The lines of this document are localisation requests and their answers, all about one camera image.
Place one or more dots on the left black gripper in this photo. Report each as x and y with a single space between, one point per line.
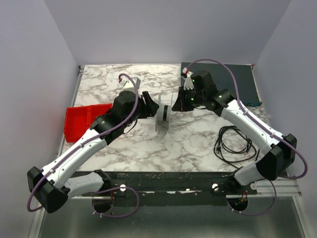
145 104

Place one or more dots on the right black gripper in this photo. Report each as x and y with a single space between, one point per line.
184 98

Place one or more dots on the white cable spool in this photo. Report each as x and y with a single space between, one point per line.
163 113

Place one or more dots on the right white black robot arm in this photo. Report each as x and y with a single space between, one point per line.
199 90

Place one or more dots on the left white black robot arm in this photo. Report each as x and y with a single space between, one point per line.
53 184

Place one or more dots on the red plastic bin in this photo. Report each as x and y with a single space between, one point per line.
79 119

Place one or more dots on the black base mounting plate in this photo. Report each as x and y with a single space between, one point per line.
172 188

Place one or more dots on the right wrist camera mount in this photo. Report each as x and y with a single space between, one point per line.
186 76

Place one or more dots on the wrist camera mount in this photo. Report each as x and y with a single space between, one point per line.
128 85
186 76

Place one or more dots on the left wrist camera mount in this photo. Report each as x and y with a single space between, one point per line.
128 85

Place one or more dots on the blue network switch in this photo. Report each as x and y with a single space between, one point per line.
223 80

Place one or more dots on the aluminium extrusion rail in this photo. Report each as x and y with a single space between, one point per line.
284 188

